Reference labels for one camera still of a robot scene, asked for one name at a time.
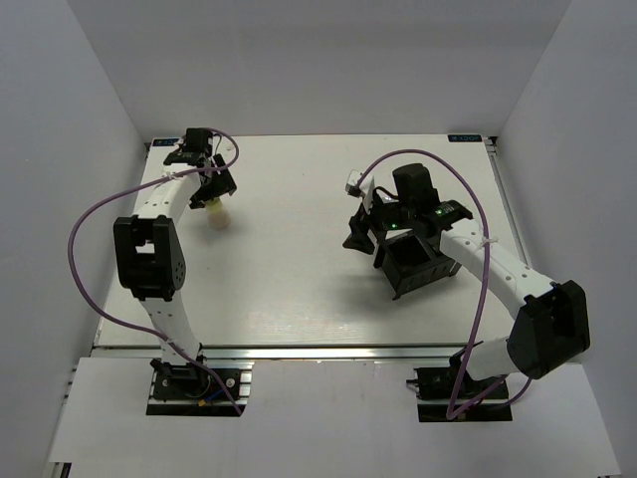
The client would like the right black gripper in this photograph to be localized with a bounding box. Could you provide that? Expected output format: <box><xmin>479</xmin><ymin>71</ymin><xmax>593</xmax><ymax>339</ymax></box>
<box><xmin>342</xmin><ymin>187</ymin><xmax>415</xmax><ymax>255</ymax></box>

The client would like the small white squeeze bottle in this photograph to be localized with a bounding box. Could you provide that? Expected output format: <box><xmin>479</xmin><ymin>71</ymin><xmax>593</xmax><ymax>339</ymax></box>
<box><xmin>205</xmin><ymin>198</ymin><xmax>231</xmax><ymax>229</ymax></box>

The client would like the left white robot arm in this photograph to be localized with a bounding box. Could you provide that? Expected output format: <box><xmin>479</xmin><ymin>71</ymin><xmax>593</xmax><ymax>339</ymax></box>
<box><xmin>113</xmin><ymin>127</ymin><xmax>237</xmax><ymax>397</ymax></box>

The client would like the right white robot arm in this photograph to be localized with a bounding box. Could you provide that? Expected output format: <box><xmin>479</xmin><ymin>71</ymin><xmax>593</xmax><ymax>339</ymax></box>
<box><xmin>343</xmin><ymin>163</ymin><xmax>590</xmax><ymax>397</ymax></box>

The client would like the black and white organizer rack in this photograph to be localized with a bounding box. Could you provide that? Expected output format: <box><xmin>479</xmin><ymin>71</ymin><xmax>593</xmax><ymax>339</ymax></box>
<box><xmin>373</xmin><ymin>231</ymin><xmax>461</xmax><ymax>300</ymax></box>

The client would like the blue table label left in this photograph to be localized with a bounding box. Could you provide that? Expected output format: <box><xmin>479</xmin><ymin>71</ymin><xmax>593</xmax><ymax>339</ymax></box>
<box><xmin>151</xmin><ymin>137</ymin><xmax>182</xmax><ymax>147</ymax></box>

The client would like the blue table label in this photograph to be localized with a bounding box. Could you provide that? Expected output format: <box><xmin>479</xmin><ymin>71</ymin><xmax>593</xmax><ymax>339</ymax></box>
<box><xmin>151</xmin><ymin>137</ymin><xmax>182</xmax><ymax>147</ymax></box>
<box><xmin>447</xmin><ymin>133</ymin><xmax>483</xmax><ymax>143</ymax></box>

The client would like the blue table label right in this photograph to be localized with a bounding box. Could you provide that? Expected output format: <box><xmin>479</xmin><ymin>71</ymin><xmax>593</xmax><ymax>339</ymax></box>
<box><xmin>447</xmin><ymin>133</ymin><xmax>483</xmax><ymax>143</ymax></box>

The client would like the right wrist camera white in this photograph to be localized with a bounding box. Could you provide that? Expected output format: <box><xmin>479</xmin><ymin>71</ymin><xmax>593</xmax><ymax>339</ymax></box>
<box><xmin>344</xmin><ymin>170</ymin><xmax>375</xmax><ymax>213</ymax></box>

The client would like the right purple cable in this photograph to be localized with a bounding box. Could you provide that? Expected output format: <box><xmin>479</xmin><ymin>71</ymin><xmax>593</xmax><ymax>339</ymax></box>
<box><xmin>355</xmin><ymin>148</ymin><xmax>529</xmax><ymax>419</ymax></box>

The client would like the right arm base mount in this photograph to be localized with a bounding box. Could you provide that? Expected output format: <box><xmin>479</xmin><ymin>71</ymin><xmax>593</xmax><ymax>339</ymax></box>
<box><xmin>405</xmin><ymin>350</ymin><xmax>513</xmax><ymax>423</ymax></box>

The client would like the aluminium table rail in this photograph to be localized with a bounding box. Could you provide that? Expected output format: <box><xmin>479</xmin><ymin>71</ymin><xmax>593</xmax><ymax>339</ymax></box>
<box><xmin>92</xmin><ymin>343</ymin><xmax>566</xmax><ymax>362</ymax></box>

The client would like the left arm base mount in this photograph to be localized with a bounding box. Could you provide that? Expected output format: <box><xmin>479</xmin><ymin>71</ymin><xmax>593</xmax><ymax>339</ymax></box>
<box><xmin>145</xmin><ymin>358</ymin><xmax>248</xmax><ymax>417</ymax></box>

